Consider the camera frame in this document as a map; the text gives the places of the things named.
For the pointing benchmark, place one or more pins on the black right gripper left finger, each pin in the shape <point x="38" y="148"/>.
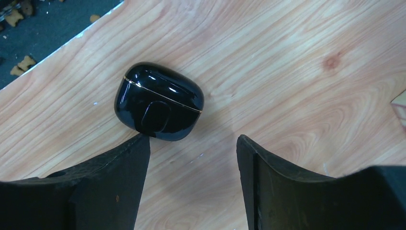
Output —
<point x="101" y="193"/>

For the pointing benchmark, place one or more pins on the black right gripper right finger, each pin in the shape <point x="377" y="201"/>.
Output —
<point x="280" y="195"/>

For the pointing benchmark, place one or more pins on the black earbud charging case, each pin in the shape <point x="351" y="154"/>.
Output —
<point x="158" y="102"/>

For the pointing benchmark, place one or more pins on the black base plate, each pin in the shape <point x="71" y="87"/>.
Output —
<point x="53" y="23"/>

